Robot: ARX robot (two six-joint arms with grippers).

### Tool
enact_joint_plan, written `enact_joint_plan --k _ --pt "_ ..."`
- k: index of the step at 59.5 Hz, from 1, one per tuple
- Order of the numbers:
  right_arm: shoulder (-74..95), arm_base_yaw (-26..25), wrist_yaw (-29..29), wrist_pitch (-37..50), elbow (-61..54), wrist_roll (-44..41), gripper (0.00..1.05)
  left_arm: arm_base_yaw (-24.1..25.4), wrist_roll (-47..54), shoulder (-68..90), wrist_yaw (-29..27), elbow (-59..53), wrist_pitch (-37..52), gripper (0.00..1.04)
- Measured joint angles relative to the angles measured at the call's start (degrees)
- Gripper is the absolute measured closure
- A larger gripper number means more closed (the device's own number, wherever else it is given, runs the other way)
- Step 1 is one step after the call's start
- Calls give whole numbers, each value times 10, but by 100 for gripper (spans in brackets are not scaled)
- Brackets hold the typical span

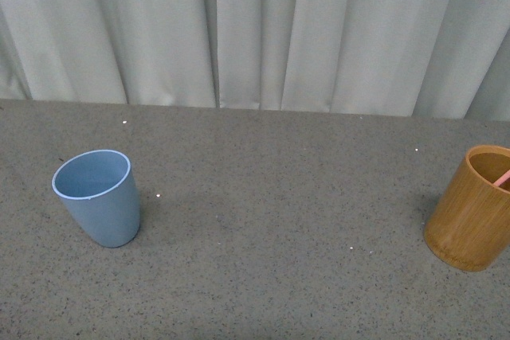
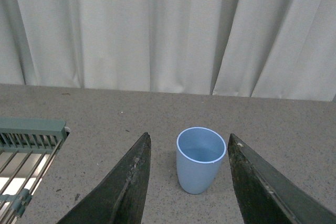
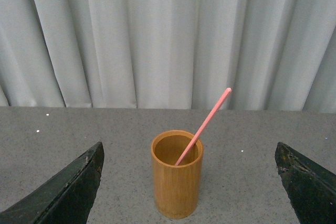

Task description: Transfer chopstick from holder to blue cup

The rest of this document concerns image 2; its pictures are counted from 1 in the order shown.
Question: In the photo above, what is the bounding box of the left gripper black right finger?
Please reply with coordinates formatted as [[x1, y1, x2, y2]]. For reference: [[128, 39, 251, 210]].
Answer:
[[228, 134, 335, 223]]

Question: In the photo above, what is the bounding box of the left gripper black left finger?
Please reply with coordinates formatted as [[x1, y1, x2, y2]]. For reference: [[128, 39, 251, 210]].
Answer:
[[58, 132, 151, 223]]

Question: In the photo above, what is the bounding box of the light blue plastic cup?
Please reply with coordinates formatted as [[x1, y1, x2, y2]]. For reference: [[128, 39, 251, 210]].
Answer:
[[176, 127, 227, 195]]

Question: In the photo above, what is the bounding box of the green metal dish rack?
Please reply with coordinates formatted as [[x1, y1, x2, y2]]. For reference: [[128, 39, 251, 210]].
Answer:
[[1, 118, 69, 223]]

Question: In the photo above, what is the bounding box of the white pleated curtain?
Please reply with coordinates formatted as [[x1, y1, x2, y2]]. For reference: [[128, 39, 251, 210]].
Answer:
[[1, 0, 335, 101]]

